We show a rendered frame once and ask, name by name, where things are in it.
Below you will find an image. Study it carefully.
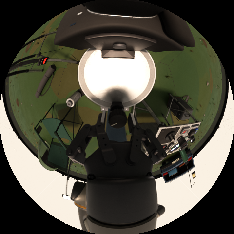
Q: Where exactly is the grey knurled cylinder knob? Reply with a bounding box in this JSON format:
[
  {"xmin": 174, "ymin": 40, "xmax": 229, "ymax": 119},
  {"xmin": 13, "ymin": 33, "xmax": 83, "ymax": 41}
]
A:
[{"xmin": 66, "ymin": 90, "xmax": 82, "ymax": 108}]

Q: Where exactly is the grey camera mount plate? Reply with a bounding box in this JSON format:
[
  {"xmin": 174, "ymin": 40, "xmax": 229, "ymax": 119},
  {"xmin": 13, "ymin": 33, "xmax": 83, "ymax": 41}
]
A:
[{"xmin": 84, "ymin": 34, "xmax": 157, "ymax": 59}]

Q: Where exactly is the blue flat pad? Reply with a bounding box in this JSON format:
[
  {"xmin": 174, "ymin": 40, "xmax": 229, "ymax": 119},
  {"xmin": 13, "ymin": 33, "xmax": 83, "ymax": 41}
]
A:
[{"xmin": 106, "ymin": 122, "xmax": 127, "ymax": 143}]

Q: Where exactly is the grey tripod leg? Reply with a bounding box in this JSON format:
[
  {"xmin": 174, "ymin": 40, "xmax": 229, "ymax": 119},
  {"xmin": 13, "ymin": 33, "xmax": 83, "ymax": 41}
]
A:
[{"xmin": 135, "ymin": 99, "xmax": 162, "ymax": 125}]

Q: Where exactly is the green handled tool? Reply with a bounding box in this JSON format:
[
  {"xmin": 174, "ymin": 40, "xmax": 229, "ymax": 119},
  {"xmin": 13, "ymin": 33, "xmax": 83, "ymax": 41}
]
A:
[{"xmin": 178, "ymin": 148, "xmax": 189, "ymax": 164}]

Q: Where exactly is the black pan lock knob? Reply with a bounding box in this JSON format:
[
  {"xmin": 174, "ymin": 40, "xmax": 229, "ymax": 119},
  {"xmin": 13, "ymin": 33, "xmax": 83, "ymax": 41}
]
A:
[{"xmin": 108, "ymin": 101, "xmax": 127, "ymax": 129}]

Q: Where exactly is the dark grey tube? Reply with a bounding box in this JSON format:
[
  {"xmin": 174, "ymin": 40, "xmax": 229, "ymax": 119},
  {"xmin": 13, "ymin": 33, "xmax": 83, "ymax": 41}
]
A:
[{"xmin": 35, "ymin": 64, "xmax": 57, "ymax": 98}]

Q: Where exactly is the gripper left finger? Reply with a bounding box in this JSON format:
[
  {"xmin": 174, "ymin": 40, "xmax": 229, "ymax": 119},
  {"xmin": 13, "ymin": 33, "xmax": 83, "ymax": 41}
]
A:
[{"xmin": 65, "ymin": 109, "xmax": 117, "ymax": 166}]

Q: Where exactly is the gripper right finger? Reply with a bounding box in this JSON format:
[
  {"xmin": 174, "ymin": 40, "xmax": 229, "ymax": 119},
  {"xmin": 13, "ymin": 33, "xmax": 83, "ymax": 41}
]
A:
[{"xmin": 125, "ymin": 112, "xmax": 167, "ymax": 166}]

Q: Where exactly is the white round pan base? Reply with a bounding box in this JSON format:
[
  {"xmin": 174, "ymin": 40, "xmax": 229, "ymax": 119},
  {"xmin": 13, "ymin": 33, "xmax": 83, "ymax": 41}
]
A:
[{"xmin": 78, "ymin": 47, "xmax": 157, "ymax": 109}]

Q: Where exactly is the black tripod stand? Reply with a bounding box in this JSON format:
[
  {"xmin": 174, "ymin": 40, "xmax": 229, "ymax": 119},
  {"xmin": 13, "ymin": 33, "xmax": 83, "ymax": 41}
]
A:
[{"xmin": 6, "ymin": 30, "xmax": 79, "ymax": 74}]

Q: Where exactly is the white control panel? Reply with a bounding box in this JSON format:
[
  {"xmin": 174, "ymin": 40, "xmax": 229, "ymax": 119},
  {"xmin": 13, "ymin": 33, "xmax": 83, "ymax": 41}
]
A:
[{"xmin": 155, "ymin": 121, "xmax": 202, "ymax": 155}]

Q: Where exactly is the black equipment case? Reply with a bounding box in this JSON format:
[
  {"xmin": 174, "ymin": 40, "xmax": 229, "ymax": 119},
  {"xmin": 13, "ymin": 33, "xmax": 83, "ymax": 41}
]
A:
[{"xmin": 167, "ymin": 94, "xmax": 194, "ymax": 121}]

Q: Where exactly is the dark blue box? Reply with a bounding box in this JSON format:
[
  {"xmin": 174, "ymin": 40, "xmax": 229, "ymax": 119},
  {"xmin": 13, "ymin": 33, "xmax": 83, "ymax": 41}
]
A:
[{"xmin": 159, "ymin": 154, "xmax": 195, "ymax": 184}]

